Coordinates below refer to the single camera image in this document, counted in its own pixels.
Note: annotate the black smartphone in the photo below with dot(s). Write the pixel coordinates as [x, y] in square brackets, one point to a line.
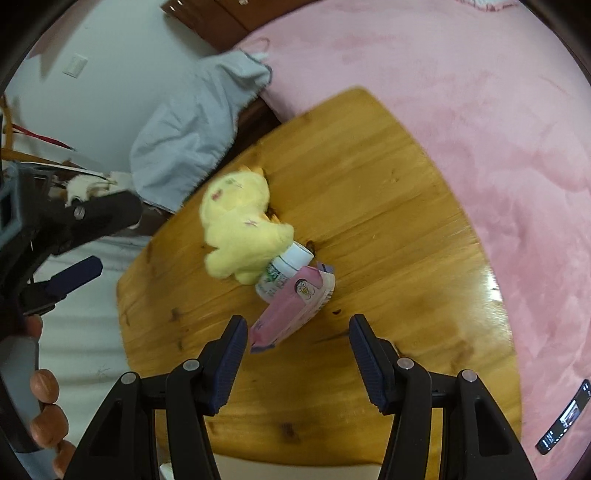
[566, 419]

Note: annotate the white handbag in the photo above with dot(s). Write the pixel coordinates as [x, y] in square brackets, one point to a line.
[85, 187]

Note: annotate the grey cloth on nightstand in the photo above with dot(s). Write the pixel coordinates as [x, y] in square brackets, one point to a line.
[187, 136]

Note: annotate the yellow chick plush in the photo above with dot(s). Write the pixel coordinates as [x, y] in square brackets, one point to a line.
[242, 236]

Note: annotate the pink tissue pack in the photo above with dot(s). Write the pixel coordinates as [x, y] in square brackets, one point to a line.
[292, 307]

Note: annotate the white plastic tray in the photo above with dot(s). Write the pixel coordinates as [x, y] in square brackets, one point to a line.
[236, 469]

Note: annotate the brown wooden headboard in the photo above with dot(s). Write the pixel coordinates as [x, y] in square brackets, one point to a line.
[224, 23]

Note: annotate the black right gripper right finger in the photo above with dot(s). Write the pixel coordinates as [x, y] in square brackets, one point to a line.
[400, 388]

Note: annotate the left hand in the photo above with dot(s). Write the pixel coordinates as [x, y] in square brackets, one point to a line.
[50, 427]

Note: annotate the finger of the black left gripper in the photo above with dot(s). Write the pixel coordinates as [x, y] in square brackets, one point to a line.
[88, 221]
[74, 276]

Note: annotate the white curtain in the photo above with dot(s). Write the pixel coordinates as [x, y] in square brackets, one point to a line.
[80, 340]

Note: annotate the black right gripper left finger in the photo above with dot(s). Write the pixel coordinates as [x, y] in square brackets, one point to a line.
[198, 388]

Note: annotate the small white bottle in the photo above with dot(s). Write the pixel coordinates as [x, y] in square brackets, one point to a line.
[281, 269]

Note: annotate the pink bed quilt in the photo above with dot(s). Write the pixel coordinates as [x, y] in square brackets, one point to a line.
[503, 110]

